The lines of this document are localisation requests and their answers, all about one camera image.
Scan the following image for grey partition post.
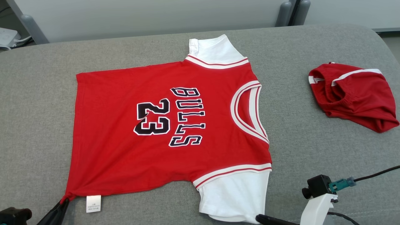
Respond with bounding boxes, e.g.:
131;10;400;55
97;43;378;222
6;0;50;45
292;0;311;26
275;0;297;27

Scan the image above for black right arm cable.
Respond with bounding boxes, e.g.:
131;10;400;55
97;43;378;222
327;212;360;225

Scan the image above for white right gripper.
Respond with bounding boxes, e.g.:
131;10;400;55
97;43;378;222
255;193;339;225

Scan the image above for red Bulls 23 jersey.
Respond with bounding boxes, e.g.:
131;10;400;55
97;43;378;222
60;34;272;224

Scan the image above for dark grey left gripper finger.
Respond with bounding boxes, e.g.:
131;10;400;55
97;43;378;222
37;200;64;225
47;200;70;225

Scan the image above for black right camera cable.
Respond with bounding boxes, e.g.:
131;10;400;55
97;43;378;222
353;165;400;182

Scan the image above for teal right camera connector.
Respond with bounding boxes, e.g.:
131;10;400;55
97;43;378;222
328;177;357;193

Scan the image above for white partition panel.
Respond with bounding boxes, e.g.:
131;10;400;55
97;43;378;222
14;0;293;43
305;0;400;30

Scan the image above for white power strip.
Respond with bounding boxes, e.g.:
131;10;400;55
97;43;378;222
0;27;18;48

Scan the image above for red shorts with white stripe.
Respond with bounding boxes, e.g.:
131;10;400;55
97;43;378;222
308;62;400;133

